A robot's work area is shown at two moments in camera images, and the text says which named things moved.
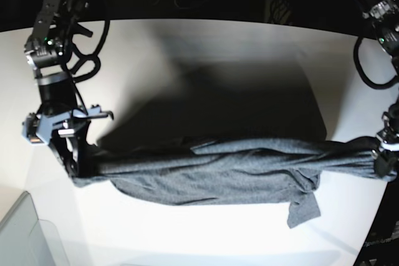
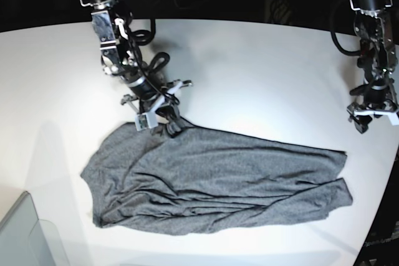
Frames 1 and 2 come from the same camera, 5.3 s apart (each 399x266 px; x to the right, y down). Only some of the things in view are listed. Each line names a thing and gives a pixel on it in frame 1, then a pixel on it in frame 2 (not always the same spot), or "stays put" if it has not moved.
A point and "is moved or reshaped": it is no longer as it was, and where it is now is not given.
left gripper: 38,129 to 148,96
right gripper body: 386,154 to 378,101
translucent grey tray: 27,240 stays put
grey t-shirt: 232,171 is moved or reshaped
